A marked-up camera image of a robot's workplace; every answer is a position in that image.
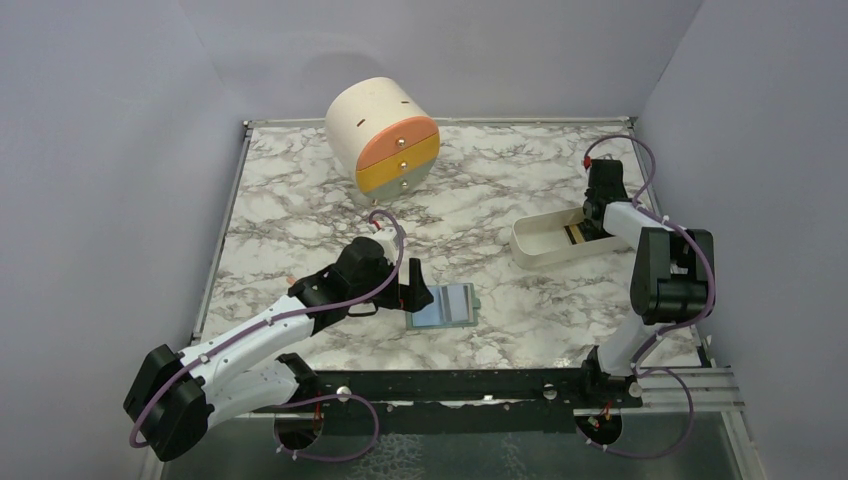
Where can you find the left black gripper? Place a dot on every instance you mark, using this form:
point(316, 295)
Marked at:
point(418, 295)

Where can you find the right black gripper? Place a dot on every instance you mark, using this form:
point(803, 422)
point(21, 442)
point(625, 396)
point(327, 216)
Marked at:
point(624, 193)

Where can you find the silver VIP credit card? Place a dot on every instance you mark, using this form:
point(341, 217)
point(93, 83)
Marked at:
point(431, 315)

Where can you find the green card holder wallet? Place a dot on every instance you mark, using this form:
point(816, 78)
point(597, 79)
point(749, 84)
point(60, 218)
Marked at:
point(475, 304)

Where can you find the white plastic tray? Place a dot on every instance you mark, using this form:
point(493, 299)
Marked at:
point(540, 240)

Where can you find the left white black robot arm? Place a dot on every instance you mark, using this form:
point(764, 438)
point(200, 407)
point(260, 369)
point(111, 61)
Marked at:
point(177, 396)

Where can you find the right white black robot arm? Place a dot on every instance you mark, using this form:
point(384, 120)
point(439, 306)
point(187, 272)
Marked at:
point(672, 280)

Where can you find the round cream drawer cabinet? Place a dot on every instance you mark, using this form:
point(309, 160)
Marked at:
point(382, 137)

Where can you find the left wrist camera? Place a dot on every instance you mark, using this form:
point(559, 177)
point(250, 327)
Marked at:
point(392, 244)

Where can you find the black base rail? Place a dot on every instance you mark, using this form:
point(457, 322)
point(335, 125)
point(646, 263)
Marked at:
point(430, 402)

